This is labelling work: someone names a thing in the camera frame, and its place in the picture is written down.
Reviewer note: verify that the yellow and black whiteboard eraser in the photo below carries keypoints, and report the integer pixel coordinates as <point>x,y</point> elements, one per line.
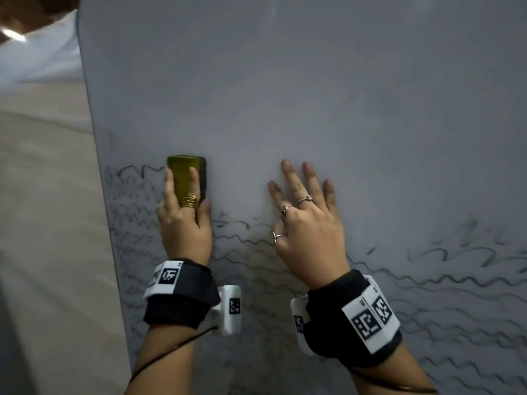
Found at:
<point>183,176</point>

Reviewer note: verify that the round ceiling spotlight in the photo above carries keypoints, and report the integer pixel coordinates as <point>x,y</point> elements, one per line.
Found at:
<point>12,34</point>

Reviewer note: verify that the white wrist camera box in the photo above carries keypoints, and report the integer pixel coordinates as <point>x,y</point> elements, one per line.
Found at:
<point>300,329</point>
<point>226,320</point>

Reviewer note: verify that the large scribbled whiteboard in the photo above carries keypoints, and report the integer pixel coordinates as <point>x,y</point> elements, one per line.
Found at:
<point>329,98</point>

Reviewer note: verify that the white cloth sheet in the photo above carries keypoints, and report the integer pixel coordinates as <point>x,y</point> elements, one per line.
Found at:
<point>45,57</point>

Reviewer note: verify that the person's right hand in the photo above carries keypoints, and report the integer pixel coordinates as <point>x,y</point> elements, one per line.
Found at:
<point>313,246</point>

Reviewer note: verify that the person's left hand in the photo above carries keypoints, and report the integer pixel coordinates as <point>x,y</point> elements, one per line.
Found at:
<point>185,234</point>

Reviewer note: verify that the black wristband with marker tag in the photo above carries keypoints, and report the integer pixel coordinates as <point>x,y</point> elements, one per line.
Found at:
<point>329,324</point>
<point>185,300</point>

